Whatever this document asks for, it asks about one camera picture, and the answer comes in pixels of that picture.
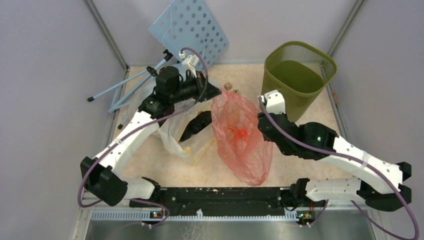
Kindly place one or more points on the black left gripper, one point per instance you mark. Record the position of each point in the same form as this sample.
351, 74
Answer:
205, 90

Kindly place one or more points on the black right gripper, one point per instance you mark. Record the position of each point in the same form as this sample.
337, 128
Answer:
259, 115

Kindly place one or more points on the red translucent trash bag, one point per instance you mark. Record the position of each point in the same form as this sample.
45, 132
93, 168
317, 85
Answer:
240, 144

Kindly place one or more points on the large translucent white plastic bag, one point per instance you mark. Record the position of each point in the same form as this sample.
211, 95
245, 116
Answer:
193, 149

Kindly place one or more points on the green mesh trash bin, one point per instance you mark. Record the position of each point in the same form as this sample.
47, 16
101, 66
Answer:
299, 72

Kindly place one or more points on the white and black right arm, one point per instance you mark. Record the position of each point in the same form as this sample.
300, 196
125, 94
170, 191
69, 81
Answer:
374, 182

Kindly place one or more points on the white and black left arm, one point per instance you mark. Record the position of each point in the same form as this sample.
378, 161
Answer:
173, 94

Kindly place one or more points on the plain wooden cube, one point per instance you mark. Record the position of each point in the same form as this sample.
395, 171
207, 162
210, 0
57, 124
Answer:
228, 86

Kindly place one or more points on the light blue perforated music stand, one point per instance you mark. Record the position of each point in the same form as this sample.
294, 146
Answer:
183, 23

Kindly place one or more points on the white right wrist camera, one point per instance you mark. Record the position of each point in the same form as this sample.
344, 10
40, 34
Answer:
274, 102

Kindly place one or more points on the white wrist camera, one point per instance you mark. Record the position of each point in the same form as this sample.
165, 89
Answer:
189, 61
274, 102

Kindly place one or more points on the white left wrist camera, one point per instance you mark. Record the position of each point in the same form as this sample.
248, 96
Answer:
189, 61

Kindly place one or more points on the wooden block by wall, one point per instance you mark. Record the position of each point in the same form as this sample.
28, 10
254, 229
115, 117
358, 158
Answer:
334, 98

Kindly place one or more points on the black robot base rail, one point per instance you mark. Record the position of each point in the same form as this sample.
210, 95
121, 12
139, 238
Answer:
229, 201

